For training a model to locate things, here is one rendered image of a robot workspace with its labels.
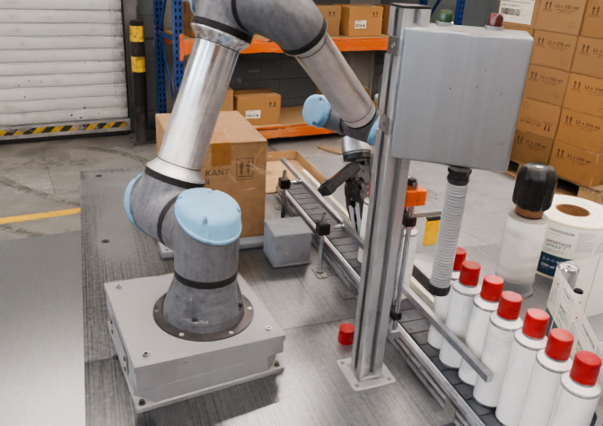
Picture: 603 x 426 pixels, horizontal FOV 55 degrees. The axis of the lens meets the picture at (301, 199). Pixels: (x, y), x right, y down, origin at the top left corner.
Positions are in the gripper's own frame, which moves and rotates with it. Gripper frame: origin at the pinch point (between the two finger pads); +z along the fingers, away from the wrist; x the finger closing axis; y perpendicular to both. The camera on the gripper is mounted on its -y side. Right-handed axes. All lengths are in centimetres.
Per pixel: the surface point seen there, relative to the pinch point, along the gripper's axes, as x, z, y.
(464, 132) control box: -61, -12, -10
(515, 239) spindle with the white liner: -25.9, 5.3, 24.7
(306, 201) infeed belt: 32.4, -12.3, -0.9
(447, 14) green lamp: -61, -29, -10
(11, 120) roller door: 375, -129, -119
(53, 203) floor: 270, -47, -86
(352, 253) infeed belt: 3.5, 4.3, -1.0
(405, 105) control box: -58, -17, -17
